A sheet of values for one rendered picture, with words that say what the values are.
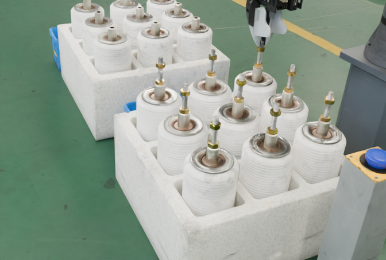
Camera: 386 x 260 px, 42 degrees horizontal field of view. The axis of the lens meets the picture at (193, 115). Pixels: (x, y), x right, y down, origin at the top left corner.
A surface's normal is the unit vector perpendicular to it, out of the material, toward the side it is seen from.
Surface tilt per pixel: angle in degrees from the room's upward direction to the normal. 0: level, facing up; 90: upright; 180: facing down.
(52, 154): 0
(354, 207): 90
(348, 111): 90
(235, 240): 90
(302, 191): 0
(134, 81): 90
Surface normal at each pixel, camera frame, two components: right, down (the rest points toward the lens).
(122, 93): 0.43, 0.50
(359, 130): -0.84, 0.24
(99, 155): 0.06, -0.85
